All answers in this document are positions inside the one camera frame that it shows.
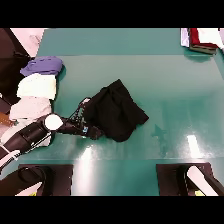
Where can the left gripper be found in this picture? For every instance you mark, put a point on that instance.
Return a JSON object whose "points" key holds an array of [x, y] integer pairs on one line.
{"points": [[93, 132]]}

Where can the grey garment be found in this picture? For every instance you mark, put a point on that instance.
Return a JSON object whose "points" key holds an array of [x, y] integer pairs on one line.
{"points": [[202, 50]]}

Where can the black garment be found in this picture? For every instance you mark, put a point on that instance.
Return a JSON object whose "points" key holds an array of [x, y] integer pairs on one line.
{"points": [[116, 110]]}

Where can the pale pink garment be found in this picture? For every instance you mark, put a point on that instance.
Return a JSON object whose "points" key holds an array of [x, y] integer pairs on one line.
{"points": [[30, 107]]}

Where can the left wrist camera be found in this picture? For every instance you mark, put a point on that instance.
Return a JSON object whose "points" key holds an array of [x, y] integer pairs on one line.
{"points": [[82, 108]]}

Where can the purple garment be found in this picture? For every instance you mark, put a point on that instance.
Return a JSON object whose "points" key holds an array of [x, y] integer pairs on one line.
{"points": [[43, 65]]}

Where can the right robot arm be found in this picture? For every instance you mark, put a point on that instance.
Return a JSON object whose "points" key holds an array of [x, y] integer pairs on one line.
{"points": [[196, 180]]}

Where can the cream garment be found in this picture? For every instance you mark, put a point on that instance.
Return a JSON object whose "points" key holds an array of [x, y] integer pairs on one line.
{"points": [[36, 86]]}

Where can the red garment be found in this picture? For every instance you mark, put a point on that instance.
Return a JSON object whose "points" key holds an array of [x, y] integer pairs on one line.
{"points": [[195, 37]]}

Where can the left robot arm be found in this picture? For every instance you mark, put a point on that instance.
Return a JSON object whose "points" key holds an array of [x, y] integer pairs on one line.
{"points": [[30, 135]]}

